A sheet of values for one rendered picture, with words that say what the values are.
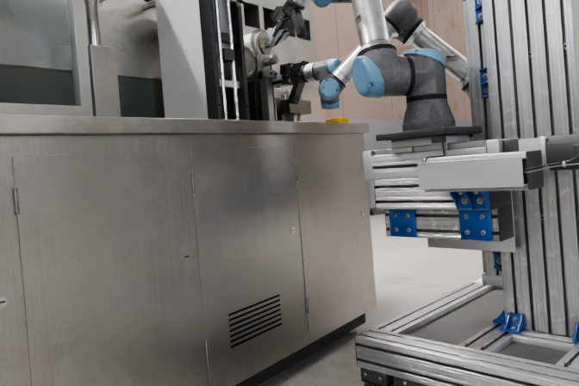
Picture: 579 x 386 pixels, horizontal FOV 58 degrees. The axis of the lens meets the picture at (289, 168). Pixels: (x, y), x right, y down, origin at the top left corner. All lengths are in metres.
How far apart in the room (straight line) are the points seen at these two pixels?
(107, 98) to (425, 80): 0.97
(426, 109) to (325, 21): 5.85
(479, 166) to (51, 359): 1.06
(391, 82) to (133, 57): 1.10
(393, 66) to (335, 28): 5.97
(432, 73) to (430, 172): 0.32
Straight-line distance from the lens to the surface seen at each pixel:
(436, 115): 1.54
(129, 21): 2.23
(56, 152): 1.29
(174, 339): 1.51
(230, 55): 1.89
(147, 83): 2.22
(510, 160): 1.29
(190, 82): 2.02
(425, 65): 1.55
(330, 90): 1.92
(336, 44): 7.41
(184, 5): 2.08
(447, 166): 1.36
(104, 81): 1.78
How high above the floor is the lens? 0.75
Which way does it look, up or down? 1 degrees down
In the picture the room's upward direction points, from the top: 5 degrees counter-clockwise
